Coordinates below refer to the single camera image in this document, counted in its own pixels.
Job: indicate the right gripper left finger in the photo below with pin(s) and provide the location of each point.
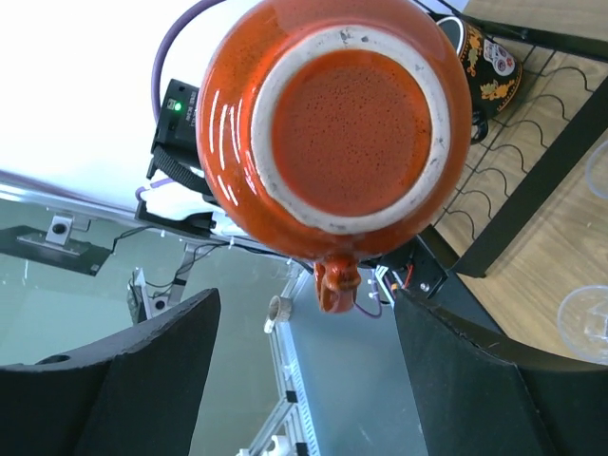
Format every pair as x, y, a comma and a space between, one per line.
135, 392

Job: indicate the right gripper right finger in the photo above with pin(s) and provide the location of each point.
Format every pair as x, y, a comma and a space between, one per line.
482, 393

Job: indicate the small orange mug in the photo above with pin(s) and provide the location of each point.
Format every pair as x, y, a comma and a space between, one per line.
332, 131

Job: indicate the black skull mug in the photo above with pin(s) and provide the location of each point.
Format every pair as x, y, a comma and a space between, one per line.
493, 73

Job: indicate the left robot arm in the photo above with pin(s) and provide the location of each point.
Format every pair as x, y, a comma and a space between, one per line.
176, 195

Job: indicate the clear plastic cup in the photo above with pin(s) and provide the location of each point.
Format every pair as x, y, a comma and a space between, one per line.
596, 171
582, 323

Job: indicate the white slotted cable duct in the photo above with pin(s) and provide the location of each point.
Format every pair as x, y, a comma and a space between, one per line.
289, 428

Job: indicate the black wire dish rack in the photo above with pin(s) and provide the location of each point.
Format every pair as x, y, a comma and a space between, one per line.
552, 119

